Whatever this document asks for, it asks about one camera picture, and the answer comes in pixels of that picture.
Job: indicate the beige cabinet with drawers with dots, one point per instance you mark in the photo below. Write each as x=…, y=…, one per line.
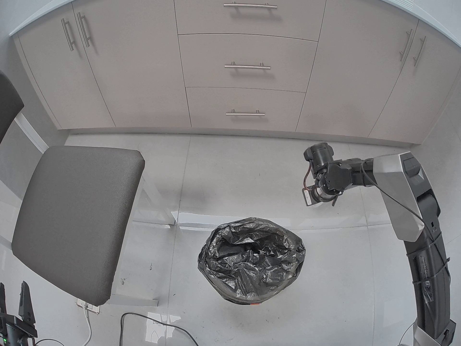
x=144, y=67

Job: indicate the grey chair with white legs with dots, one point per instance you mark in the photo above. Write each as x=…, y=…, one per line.
x=79, y=211

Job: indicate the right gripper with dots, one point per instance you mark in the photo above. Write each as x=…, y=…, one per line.
x=322, y=195

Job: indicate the black plastic bag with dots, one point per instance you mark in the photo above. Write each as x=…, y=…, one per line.
x=252, y=258

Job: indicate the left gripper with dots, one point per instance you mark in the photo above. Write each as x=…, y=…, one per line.
x=14, y=328

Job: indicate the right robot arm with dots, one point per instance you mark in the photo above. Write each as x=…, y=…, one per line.
x=399, y=193

